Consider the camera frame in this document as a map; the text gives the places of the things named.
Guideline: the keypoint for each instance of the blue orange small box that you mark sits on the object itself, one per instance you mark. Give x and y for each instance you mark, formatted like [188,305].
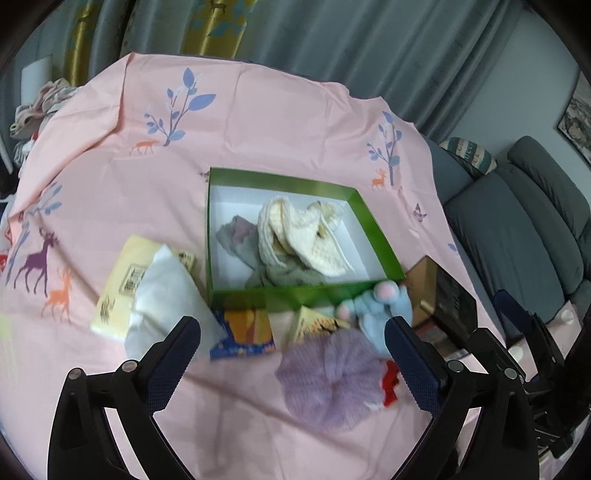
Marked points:
[248,333]

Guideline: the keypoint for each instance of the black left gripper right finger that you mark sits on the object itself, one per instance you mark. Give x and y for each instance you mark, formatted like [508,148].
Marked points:
[482,424]

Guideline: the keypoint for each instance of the red white knitted sock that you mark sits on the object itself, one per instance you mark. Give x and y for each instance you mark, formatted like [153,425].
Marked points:
[388,384]

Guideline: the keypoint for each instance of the pink printed tablecloth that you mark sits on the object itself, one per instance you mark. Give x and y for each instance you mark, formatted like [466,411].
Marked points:
[129,155]

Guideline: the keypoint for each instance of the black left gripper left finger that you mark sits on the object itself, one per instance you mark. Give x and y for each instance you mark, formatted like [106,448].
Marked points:
[82,445]

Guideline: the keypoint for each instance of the grey purple cloth in box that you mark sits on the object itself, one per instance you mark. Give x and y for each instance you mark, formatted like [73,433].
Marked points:
[240,239]

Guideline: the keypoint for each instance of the green cardboard box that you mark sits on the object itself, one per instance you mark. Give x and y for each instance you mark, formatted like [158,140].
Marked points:
[238,192]

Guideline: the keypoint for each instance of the grey green curtain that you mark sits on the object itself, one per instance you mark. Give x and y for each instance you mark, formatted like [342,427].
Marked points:
[427,59]

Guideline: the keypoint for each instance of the green knitted cloth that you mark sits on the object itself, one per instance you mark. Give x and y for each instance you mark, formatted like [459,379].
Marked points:
[291,275]

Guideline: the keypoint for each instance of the blue plush toy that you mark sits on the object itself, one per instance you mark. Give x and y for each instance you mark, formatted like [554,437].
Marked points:
[372,310]

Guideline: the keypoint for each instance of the black gold box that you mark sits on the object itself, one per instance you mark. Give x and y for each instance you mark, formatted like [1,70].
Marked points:
[442,307]

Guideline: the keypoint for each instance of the yellow tissue pack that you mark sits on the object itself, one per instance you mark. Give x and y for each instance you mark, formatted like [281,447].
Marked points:
[149,289]

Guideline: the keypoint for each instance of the striped cushion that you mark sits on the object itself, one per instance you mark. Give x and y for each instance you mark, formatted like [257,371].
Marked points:
[473,157]

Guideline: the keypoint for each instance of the cream knitted scarf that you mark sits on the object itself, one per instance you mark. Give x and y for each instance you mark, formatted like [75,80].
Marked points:
[306,235]

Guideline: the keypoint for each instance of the purple mesh scrunchie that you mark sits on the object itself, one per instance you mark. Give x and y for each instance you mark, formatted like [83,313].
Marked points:
[332,382]

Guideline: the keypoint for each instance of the yellow small carton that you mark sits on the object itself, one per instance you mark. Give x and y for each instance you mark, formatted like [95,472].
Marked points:
[310,322]

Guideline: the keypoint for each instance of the framed landscape painting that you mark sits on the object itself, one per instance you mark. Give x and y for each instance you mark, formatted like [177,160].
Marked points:
[575,124]

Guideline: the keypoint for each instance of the crumpled cloth pile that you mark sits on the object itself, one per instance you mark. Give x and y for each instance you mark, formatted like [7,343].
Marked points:
[31,119]

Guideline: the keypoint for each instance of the pink polka dot cloth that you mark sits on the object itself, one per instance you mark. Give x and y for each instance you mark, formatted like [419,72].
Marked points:
[564,328]

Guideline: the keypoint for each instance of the grey sofa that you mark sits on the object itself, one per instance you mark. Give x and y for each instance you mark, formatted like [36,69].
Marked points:
[522,226]

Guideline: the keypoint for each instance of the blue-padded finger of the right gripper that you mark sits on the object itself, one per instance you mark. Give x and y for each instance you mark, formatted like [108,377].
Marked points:
[544,349]

